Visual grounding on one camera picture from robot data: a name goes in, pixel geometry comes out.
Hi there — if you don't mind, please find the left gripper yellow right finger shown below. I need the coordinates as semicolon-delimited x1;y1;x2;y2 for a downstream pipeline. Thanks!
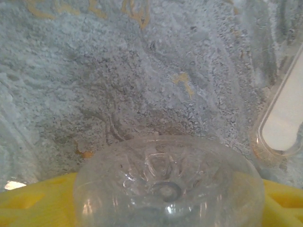
259;178;303;227

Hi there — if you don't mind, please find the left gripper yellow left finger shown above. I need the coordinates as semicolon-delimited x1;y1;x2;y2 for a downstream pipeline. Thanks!
0;172;79;227

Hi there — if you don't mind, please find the clear case with white card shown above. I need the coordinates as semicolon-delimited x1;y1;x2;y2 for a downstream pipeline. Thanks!
252;42;303;158

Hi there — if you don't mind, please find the clear plastic bottle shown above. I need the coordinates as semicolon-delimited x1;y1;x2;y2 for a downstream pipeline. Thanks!
73;136;265;227

